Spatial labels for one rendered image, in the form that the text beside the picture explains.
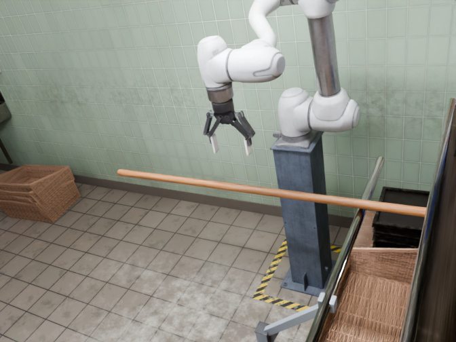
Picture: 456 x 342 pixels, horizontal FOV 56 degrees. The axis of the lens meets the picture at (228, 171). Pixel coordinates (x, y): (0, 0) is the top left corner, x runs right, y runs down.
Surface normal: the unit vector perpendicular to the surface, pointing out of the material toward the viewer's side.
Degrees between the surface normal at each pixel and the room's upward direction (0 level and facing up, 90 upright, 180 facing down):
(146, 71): 90
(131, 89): 90
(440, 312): 10
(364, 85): 90
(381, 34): 90
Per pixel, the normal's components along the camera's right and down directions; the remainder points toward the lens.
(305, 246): -0.46, 0.54
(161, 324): -0.18, -0.83
